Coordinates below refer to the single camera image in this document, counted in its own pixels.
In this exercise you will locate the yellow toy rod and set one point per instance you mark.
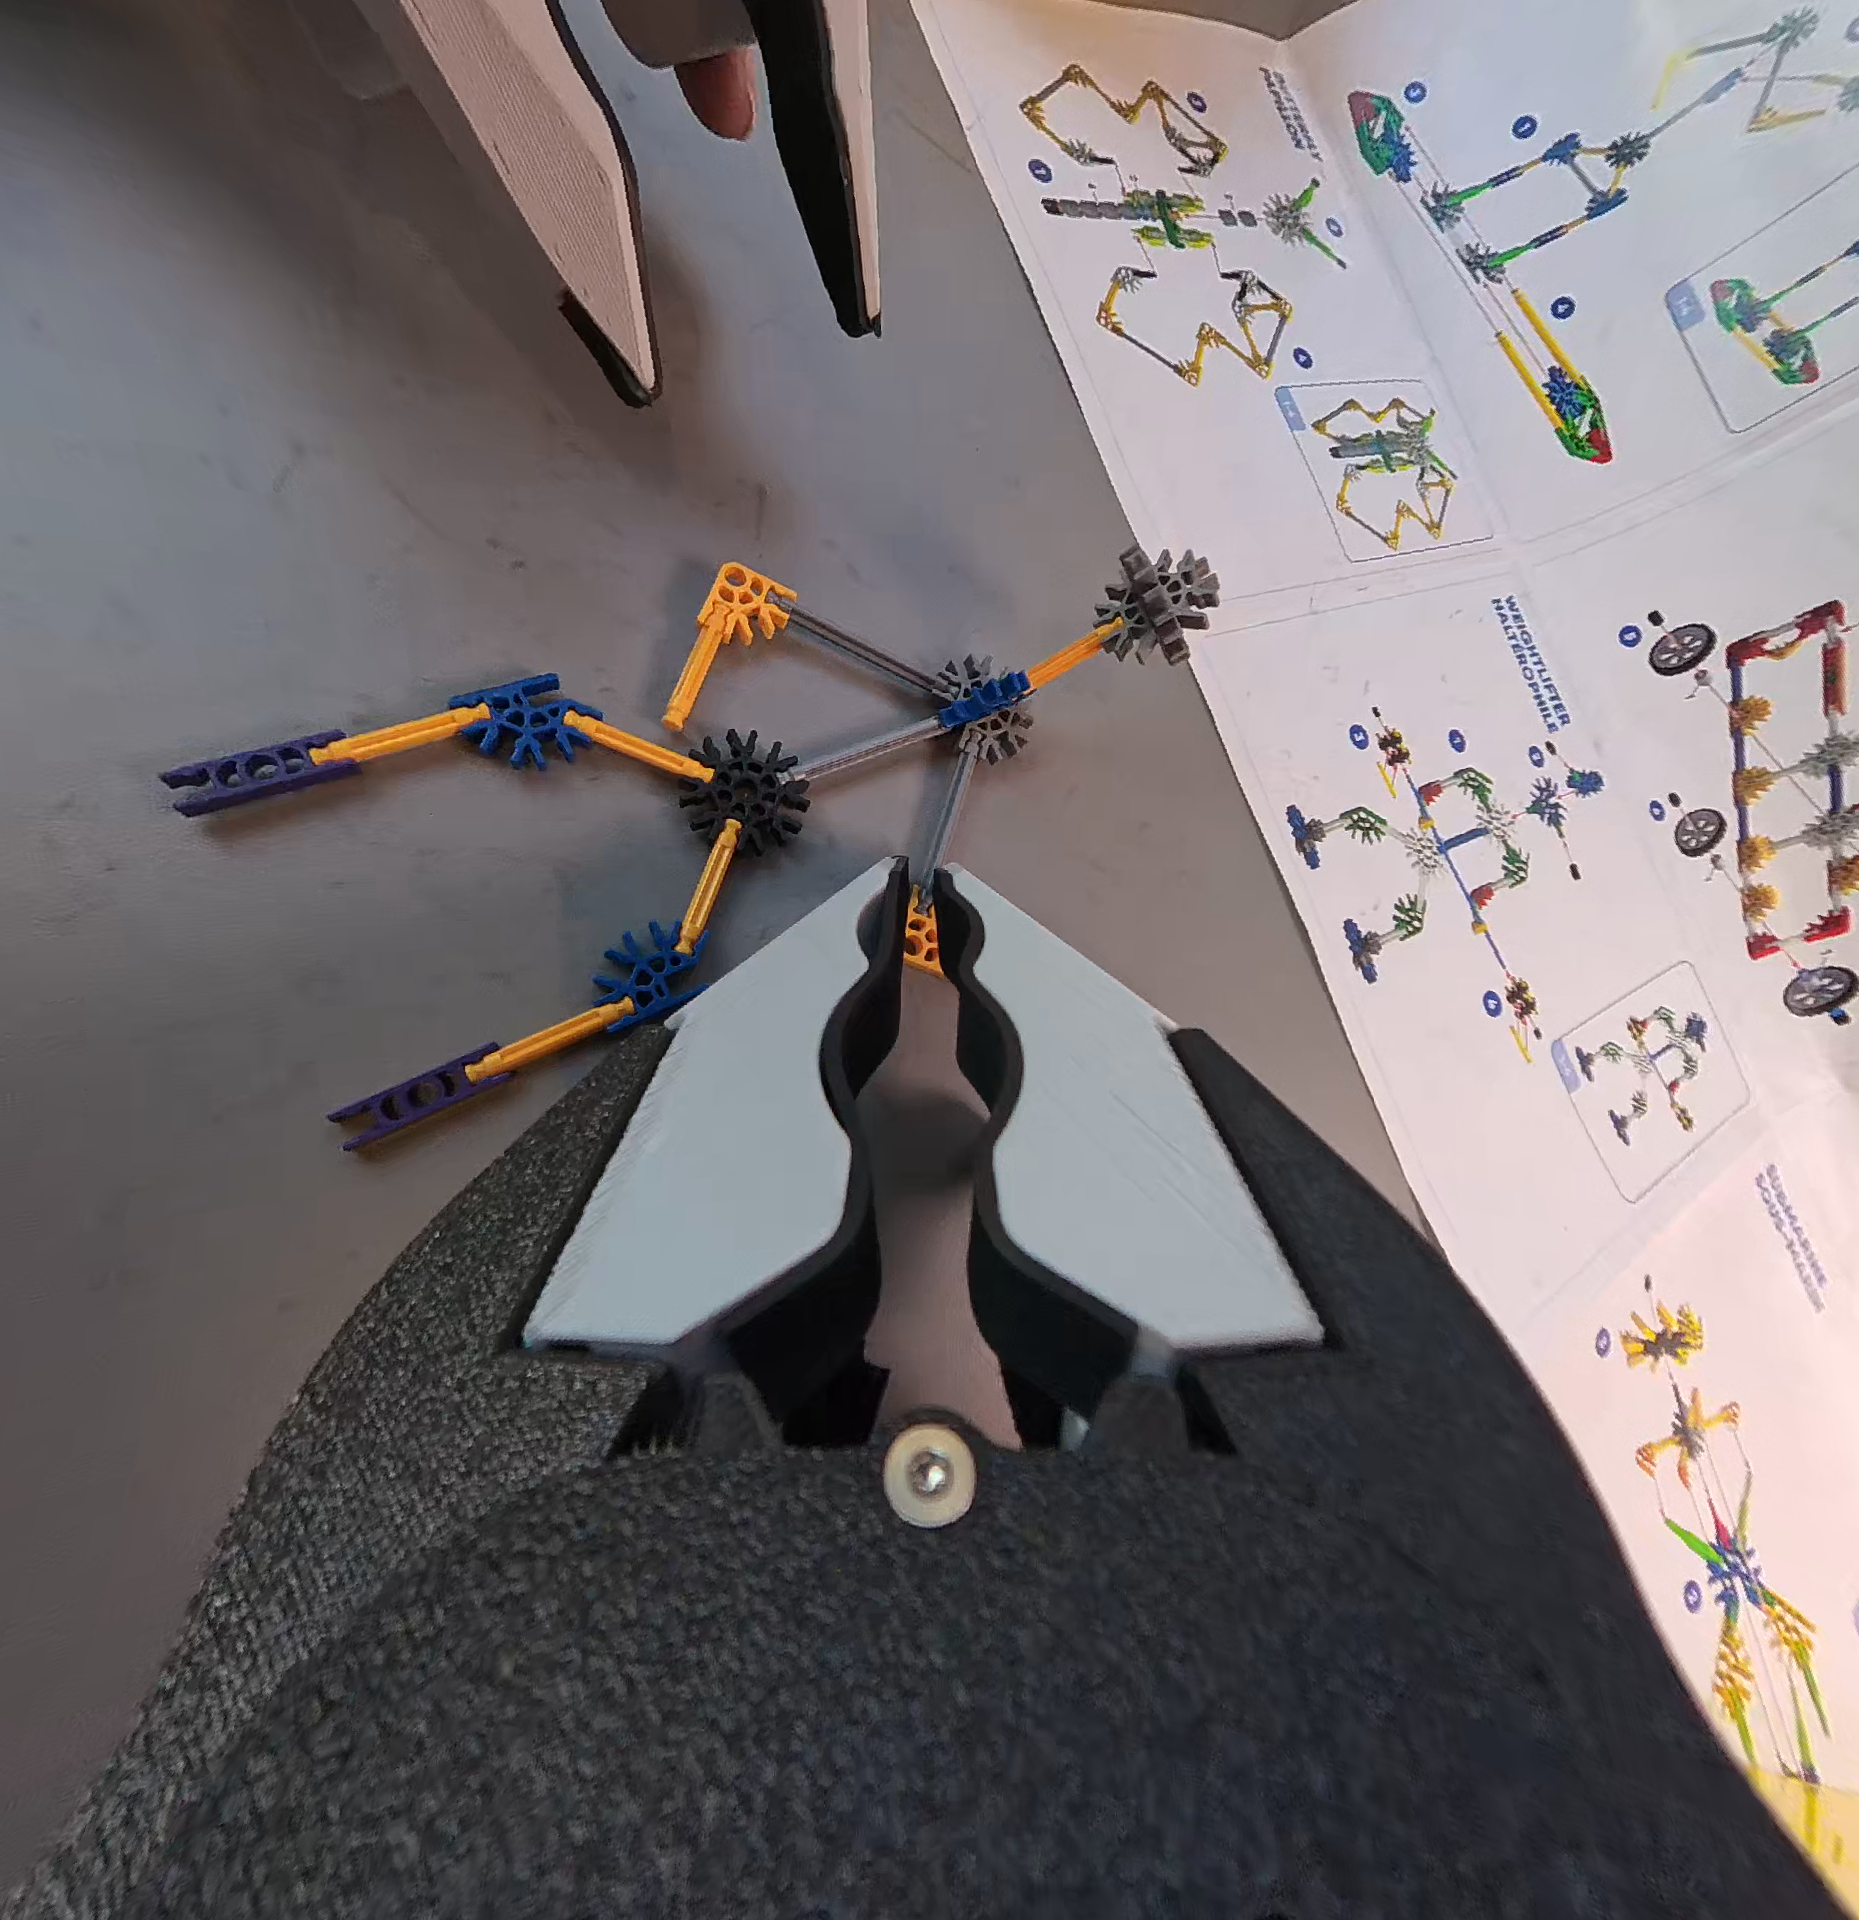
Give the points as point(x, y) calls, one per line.
point(691, 683)

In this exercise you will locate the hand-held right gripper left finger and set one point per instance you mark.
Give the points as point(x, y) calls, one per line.
point(703, 1186)

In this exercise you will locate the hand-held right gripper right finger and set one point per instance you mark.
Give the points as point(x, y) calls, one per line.
point(1141, 1186)

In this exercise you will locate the grey connector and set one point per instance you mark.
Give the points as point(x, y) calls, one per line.
point(1157, 602)

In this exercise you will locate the multicolour rod and connector assembly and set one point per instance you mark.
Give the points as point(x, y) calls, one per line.
point(740, 790)

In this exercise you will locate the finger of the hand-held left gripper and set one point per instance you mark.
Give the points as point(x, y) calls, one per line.
point(539, 151)
point(852, 151)

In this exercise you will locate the white toy instruction sheet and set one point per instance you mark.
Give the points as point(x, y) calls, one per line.
point(1619, 903)

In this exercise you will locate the person's left hand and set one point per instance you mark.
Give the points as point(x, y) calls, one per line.
point(727, 95)

